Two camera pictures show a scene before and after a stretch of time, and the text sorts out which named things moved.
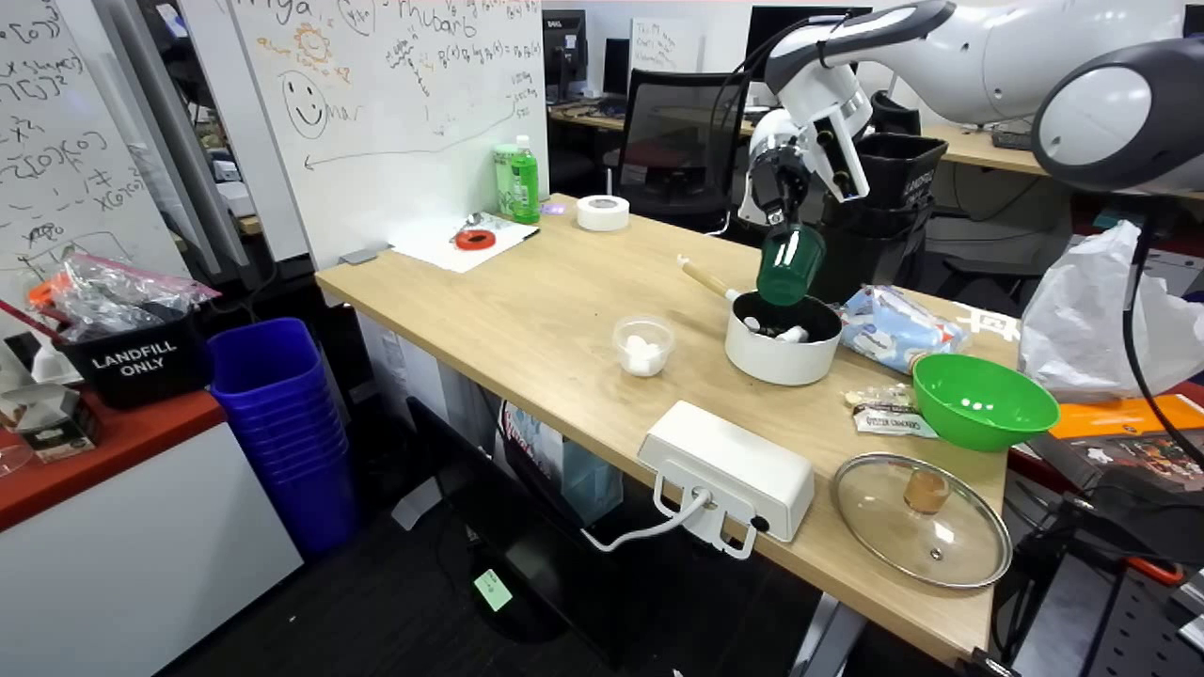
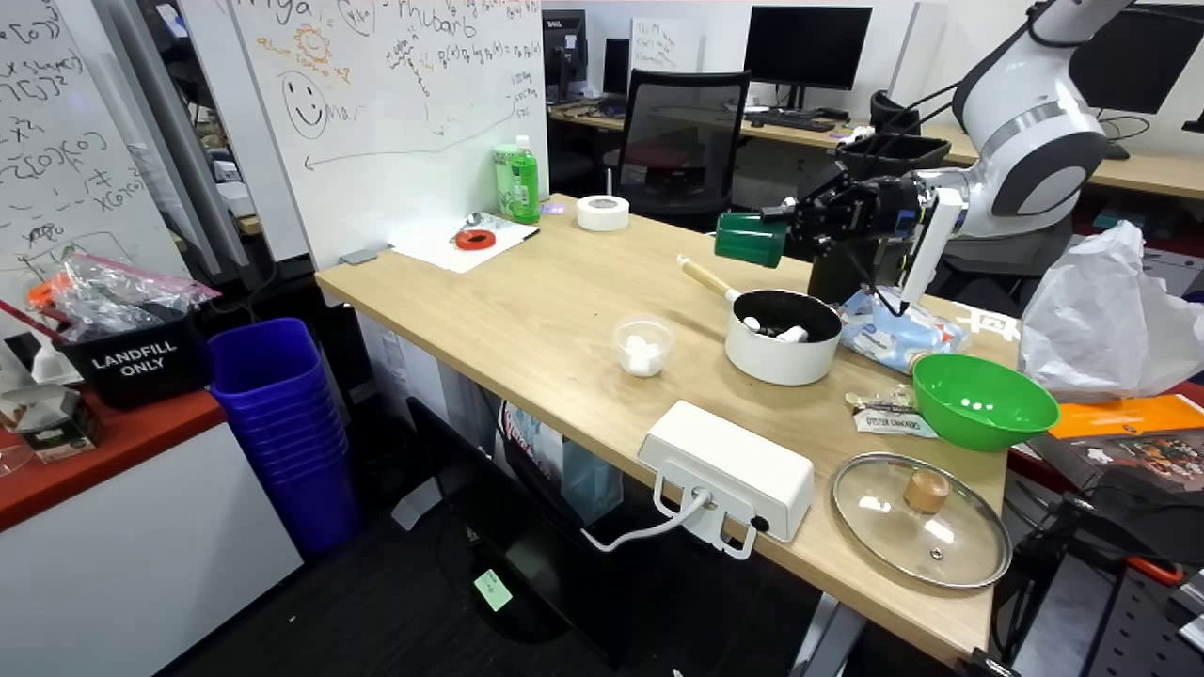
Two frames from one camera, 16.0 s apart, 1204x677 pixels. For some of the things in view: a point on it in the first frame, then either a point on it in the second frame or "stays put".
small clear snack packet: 890,413 stays put
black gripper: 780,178 -> 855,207
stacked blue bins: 286,392 stays put
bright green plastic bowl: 980,404 stays put
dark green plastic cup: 790,260 -> 751,240
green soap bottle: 518,183 stays put
